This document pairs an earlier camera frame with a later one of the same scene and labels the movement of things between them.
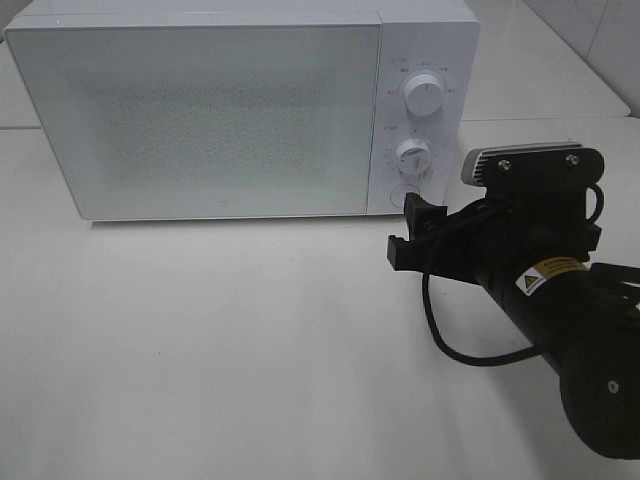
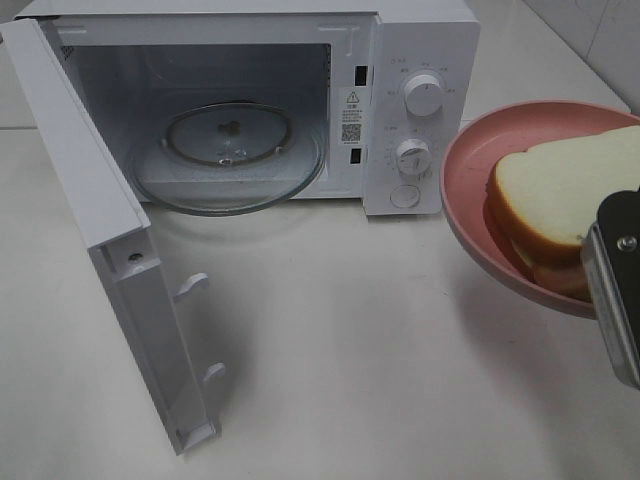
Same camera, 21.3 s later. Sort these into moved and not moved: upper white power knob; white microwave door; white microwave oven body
Moved: white microwave door
Not moved: upper white power knob; white microwave oven body
